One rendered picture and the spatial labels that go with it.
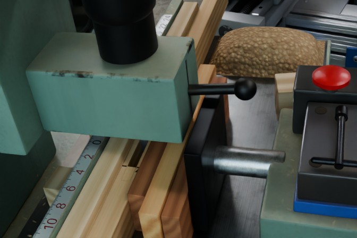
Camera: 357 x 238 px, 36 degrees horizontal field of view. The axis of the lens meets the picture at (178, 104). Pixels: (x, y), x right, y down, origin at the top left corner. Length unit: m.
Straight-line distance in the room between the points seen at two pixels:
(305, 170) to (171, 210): 0.11
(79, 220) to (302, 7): 0.85
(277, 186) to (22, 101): 0.23
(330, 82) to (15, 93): 0.26
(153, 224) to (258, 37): 0.31
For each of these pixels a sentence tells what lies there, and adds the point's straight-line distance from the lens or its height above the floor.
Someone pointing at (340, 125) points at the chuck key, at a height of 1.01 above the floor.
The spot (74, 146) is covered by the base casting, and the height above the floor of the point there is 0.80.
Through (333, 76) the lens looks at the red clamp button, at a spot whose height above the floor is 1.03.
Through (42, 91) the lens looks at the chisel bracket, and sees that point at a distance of 0.50.
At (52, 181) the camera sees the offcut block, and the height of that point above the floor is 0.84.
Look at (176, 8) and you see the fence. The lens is 0.73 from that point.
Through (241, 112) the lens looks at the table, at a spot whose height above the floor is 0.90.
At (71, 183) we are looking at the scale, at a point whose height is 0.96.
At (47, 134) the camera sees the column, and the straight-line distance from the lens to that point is 0.74.
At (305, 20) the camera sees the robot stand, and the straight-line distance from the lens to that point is 1.16.
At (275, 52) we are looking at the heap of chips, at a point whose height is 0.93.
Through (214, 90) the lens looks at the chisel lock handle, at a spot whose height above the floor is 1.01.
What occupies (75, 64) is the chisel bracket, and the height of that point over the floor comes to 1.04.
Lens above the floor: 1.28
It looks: 36 degrees down
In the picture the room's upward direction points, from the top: 8 degrees counter-clockwise
